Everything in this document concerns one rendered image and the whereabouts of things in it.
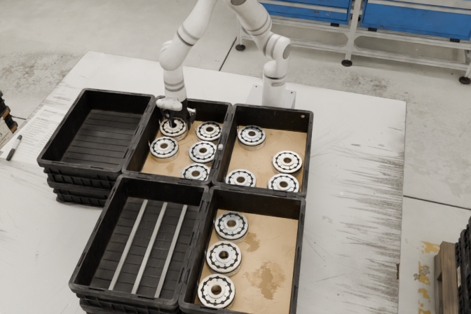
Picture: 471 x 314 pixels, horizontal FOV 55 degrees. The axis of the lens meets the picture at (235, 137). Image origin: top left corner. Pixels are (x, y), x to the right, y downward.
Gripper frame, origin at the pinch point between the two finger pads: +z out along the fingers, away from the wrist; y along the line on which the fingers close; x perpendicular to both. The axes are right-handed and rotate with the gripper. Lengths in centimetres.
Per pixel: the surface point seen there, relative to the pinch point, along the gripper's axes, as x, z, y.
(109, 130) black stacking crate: 5.2, 4.8, 27.5
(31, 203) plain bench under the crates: 36, 18, 46
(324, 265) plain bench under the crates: 33, 17, -61
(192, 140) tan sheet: 2.1, 4.5, -5.3
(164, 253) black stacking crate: 49, 5, -14
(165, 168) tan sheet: 17.7, 4.6, -1.0
